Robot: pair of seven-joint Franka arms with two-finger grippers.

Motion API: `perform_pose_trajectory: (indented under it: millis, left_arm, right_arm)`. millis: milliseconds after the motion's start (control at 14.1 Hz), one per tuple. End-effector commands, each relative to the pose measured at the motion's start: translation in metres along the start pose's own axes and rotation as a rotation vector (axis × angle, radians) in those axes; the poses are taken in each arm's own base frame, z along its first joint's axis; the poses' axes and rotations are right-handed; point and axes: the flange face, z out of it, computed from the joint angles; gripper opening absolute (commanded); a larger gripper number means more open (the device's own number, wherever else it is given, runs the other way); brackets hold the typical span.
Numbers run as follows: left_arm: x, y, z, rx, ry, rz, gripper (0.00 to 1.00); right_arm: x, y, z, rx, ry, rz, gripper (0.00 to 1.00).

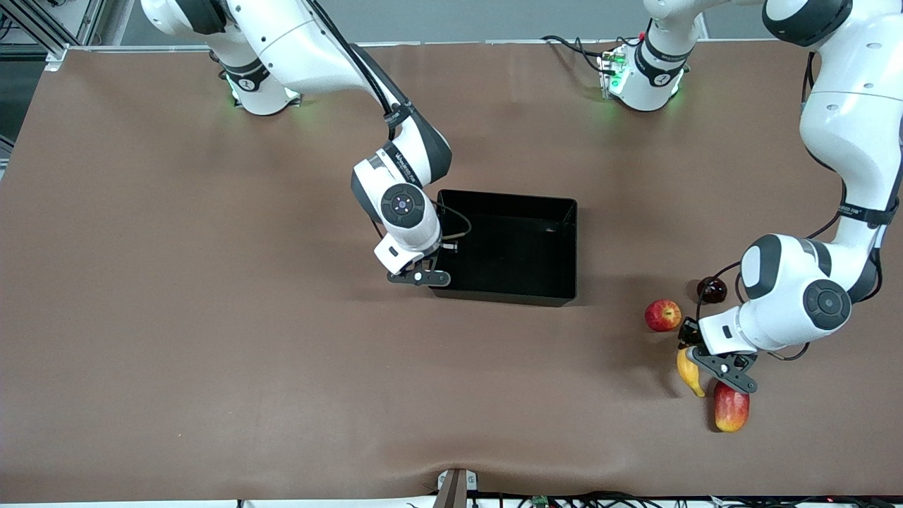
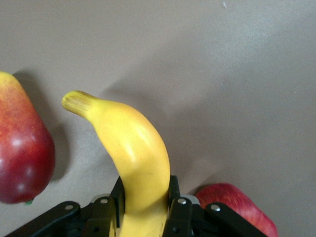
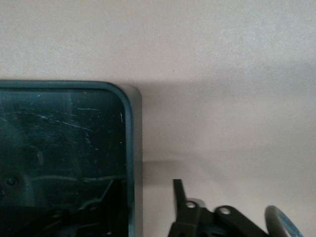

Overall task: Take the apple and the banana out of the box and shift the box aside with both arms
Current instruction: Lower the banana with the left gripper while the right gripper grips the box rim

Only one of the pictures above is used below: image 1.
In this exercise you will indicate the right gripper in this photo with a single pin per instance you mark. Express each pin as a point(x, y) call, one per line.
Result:
point(439, 252)

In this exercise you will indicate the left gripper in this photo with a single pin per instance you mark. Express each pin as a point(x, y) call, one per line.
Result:
point(686, 333)

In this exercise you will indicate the small red yellow apple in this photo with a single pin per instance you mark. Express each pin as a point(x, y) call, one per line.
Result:
point(663, 315)

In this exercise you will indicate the yellow banana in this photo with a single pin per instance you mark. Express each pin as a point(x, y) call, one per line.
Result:
point(689, 374)

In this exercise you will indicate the black plastic box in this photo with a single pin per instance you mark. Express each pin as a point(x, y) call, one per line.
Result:
point(522, 254)

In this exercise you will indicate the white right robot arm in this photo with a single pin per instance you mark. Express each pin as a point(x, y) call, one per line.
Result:
point(296, 42)

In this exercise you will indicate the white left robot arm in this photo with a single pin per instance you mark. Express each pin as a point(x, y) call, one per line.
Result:
point(853, 120)

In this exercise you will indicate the dark purple plum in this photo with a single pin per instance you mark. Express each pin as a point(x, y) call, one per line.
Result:
point(714, 291)

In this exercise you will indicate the red yellow mango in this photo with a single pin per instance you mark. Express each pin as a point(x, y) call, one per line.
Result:
point(731, 413)

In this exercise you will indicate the brown table mat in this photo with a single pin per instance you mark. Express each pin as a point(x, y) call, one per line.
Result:
point(282, 353)

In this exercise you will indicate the aluminium frame profile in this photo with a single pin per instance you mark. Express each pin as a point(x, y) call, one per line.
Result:
point(42, 25)

